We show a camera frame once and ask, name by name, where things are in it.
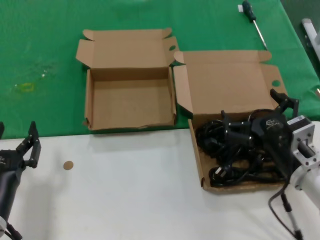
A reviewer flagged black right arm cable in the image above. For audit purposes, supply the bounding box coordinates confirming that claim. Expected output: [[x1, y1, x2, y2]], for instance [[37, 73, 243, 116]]
[[268, 183, 305, 240]]

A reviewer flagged grey metal rail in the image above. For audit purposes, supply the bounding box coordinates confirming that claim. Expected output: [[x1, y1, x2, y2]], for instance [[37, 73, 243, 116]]
[[301, 17, 320, 58]]

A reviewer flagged green table cloth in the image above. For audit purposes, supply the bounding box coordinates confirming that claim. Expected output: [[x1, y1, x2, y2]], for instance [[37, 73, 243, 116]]
[[0, 0, 320, 141]]

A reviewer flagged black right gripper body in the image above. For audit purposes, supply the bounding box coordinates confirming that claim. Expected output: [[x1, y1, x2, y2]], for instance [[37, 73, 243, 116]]
[[251, 108, 300, 180]]

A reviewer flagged open brown cardboard box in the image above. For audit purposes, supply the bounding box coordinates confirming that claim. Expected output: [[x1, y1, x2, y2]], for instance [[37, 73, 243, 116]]
[[75, 27, 180, 131], [172, 49, 290, 194]]

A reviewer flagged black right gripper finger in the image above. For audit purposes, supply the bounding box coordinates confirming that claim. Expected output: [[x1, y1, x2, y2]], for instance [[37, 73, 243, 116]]
[[270, 88, 300, 118], [221, 109, 255, 146]]

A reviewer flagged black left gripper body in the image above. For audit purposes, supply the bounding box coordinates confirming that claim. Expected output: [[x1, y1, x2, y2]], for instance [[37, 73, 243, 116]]
[[0, 149, 26, 219]]

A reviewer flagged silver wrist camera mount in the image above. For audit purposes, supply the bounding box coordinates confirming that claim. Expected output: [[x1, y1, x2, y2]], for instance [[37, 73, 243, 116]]
[[286, 114, 320, 173]]

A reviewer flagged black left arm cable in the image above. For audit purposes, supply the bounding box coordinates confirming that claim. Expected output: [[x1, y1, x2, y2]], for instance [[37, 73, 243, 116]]
[[0, 221, 23, 240]]

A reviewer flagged green handled screwdriver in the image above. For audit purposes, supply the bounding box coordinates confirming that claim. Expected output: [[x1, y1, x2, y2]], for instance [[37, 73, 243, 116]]
[[241, 0, 268, 50]]

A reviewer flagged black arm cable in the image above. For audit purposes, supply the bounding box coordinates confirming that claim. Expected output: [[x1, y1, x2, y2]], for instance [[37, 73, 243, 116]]
[[268, 183, 305, 240], [0, 221, 23, 240]]

